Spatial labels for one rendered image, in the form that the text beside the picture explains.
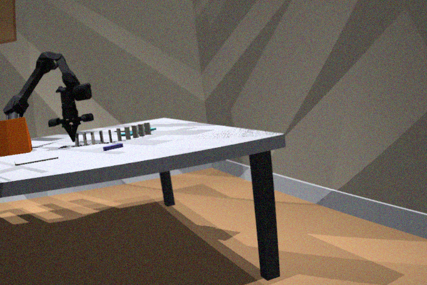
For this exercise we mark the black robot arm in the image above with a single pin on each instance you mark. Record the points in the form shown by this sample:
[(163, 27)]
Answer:
[(73, 90)]

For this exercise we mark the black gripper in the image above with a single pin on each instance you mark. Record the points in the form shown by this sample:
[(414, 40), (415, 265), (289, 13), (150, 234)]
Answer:
[(69, 111)]

